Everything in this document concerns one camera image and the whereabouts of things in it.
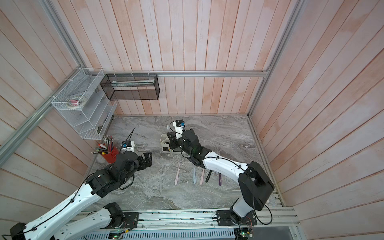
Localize black mesh basket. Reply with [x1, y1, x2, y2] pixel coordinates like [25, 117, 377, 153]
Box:
[101, 73, 160, 101]

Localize tape roll on shelf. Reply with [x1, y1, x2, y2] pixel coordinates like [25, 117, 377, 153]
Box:
[65, 96, 87, 110]

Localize pens in red cup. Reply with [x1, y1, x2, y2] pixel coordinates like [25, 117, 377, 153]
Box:
[92, 136, 115, 155]

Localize black toothbrush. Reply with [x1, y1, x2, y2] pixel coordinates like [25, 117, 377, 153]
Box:
[205, 170, 213, 183]

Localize pink toothbrush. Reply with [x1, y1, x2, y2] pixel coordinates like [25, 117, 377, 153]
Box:
[200, 169, 205, 185]
[174, 160, 181, 186]

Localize cream toothbrush holder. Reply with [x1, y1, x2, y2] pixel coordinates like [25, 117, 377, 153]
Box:
[160, 134, 181, 154]

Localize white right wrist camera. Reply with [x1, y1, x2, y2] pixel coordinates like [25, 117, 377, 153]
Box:
[173, 120, 185, 139]

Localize white wire mesh shelf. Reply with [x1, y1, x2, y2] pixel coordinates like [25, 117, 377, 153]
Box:
[52, 68, 117, 140]

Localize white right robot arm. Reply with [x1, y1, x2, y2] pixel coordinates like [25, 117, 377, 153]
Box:
[167, 129, 275, 226]

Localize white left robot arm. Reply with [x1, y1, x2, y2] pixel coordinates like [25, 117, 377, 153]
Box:
[2, 151, 153, 240]

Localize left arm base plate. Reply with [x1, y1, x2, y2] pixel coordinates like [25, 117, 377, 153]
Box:
[123, 212, 140, 230]

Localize red pencil cup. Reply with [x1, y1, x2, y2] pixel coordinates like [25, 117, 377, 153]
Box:
[102, 147, 119, 164]

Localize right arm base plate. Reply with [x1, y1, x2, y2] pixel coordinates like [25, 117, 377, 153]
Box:
[216, 210, 257, 226]

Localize pale blue toothbrush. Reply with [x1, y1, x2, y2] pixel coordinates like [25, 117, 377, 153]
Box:
[193, 165, 197, 184]

